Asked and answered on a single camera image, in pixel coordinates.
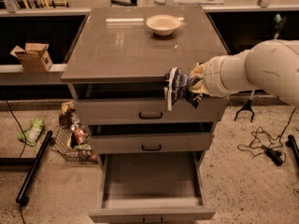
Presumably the grey drawer cabinet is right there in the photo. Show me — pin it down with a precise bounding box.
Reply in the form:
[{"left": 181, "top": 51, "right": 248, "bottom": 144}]
[{"left": 60, "top": 5, "right": 240, "bottom": 224}]

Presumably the grey middle drawer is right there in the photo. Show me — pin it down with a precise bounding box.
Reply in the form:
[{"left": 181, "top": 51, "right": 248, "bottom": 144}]
[{"left": 89, "top": 122, "right": 215, "bottom": 154}]

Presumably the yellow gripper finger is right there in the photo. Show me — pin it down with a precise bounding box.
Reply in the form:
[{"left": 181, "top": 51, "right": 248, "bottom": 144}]
[{"left": 189, "top": 63, "right": 209, "bottom": 95}]

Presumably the blue chip bag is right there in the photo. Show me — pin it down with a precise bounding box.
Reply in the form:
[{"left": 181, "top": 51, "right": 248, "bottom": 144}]
[{"left": 164, "top": 67, "right": 202, "bottom": 111}]

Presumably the open cardboard box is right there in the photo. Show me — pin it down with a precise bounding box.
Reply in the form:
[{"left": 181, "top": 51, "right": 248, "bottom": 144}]
[{"left": 10, "top": 43, "right": 52, "bottom": 73}]

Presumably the white paper bowl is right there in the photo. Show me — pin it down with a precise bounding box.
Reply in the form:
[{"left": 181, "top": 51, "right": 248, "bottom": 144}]
[{"left": 146, "top": 15, "right": 181, "bottom": 36}]

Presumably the wire basket with snacks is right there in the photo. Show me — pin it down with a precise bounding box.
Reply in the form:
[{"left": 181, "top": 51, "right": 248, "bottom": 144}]
[{"left": 53, "top": 101, "right": 97, "bottom": 162}]

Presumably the black floor bar right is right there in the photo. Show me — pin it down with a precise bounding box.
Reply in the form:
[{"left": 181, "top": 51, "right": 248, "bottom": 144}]
[{"left": 286, "top": 134, "right": 299, "bottom": 167}]

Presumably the black floor bar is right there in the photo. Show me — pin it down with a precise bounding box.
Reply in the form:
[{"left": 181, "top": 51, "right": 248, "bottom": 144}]
[
  {"left": 16, "top": 131, "right": 52, "bottom": 206},
  {"left": 286, "top": 134, "right": 299, "bottom": 167}
]

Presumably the grey top drawer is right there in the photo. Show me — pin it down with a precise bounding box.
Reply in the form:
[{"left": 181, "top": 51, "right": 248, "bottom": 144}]
[{"left": 70, "top": 83, "right": 228, "bottom": 126}]

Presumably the grey open bottom drawer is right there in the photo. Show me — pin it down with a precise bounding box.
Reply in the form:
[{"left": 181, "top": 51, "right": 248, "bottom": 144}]
[{"left": 90, "top": 152, "right": 216, "bottom": 224}]

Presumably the reacher grabber tool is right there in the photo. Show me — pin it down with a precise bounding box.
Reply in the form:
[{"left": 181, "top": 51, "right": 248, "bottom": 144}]
[{"left": 234, "top": 13, "right": 286, "bottom": 121}]

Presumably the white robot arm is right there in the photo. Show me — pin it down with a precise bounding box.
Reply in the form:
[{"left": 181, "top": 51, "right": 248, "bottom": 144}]
[{"left": 189, "top": 39, "right": 299, "bottom": 107}]

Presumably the black floor bar left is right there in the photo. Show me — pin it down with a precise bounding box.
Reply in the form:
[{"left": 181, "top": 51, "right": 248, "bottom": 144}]
[{"left": 16, "top": 131, "right": 52, "bottom": 206}]

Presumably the black power adapter with cable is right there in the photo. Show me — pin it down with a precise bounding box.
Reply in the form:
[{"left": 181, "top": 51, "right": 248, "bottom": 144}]
[{"left": 236, "top": 105, "right": 299, "bottom": 167}]

